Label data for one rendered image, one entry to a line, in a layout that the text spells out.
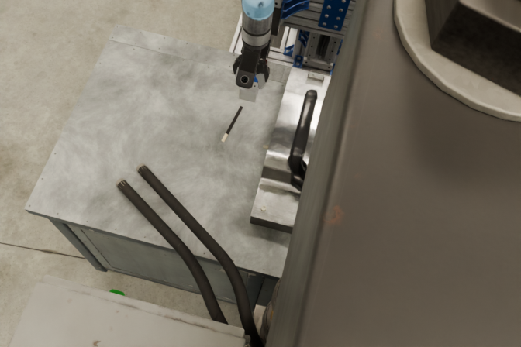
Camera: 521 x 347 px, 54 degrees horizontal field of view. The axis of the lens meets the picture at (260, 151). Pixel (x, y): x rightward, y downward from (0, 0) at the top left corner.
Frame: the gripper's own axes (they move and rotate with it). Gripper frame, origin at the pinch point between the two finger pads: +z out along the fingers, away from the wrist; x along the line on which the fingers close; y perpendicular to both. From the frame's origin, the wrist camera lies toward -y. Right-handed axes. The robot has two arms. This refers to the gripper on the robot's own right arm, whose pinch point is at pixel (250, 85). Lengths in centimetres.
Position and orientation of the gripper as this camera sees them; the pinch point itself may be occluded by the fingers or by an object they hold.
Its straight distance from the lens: 149.8
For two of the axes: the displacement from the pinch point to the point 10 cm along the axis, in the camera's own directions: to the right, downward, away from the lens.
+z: -0.7, 4.4, 8.9
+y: 2.4, -8.6, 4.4
